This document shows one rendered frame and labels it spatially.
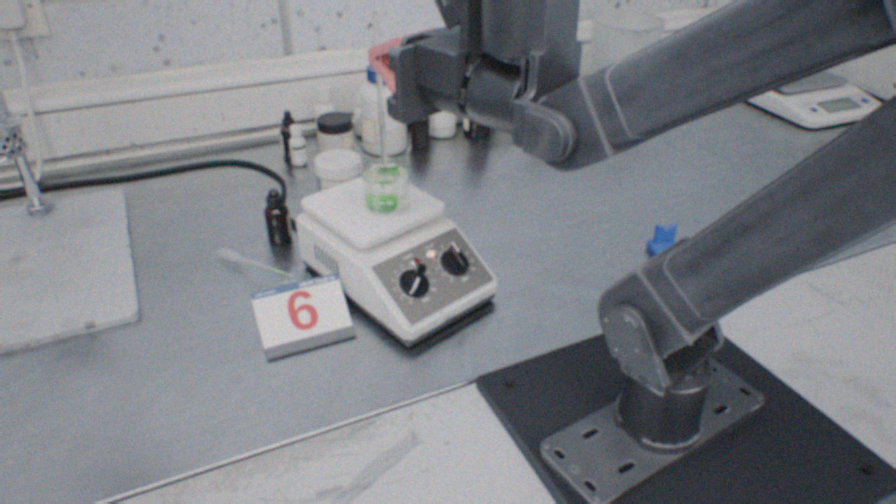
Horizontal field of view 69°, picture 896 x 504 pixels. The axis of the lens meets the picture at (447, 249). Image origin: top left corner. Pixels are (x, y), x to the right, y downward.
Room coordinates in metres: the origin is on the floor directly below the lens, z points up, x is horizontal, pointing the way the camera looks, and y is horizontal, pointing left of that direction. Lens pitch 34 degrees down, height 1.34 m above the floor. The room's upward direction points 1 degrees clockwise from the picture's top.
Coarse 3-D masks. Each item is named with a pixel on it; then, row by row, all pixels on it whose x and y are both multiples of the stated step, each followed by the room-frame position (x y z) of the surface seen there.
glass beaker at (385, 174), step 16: (368, 144) 0.63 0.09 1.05; (400, 144) 0.64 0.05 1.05; (368, 160) 0.60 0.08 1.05; (384, 160) 0.59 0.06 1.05; (400, 160) 0.60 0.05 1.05; (368, 176) 0.60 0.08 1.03; (384, 176) 0.59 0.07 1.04; (400, 176) 0.60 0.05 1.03; (368, 192) 0.60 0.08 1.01; (384, 192) 0.59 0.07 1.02; (400, 192) 0.60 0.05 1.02; (368, 208) 0.60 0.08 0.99; (384, 208) 0.59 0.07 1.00; (400, 208) 0.60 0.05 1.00
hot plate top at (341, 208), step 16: (320, 192) 0.65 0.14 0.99; (336, 192) 0.65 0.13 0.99; (352, 192) 0.65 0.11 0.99; (416, 192) 0.65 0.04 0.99; (304, 208) 0.62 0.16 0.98; (320, 208) 0.61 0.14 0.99; (336, 208) 0.61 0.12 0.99; (352, 208) 0.61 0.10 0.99; (416, 208) 0.61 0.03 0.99; (432, 208) 0.62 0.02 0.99; (336, 224) 0.58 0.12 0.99; (352, 224) 0.58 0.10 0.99; (368, 224) 0.58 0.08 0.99; (384, 224) 0.58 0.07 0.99; (400, 224) 0.58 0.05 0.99; (416, 224) 0.59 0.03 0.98; (352, 240) 0.55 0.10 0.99; (368, 240) 0.55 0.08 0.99; (384, 240) 0.56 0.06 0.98
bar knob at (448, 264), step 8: (448, 248) 0.57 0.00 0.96; (456, 248) 0.57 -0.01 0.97; (448, 256) 0.57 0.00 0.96; (456, 256) 0.56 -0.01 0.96; (464, 256) 0.56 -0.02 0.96; (448, 264) 0.56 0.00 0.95; (456, 264) 0.56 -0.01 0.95; (464, 264) 0.55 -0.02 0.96; (448, 272) 0.55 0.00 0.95; (456, 272) 0.56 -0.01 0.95; (464, 272) 0.56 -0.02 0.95
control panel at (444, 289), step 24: (432, 240) 0.59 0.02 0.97; (456, 240) 0.60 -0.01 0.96; (384, 264) 0.54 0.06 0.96; (408, 264) 0.55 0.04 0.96; (432, 264) 0.56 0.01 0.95; (480, 264) 0.58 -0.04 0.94; (432, 288) 0.53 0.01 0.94; (456, 288) 0.54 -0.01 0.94; (408, 312) 0.50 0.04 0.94; (432, 312) 0.51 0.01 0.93
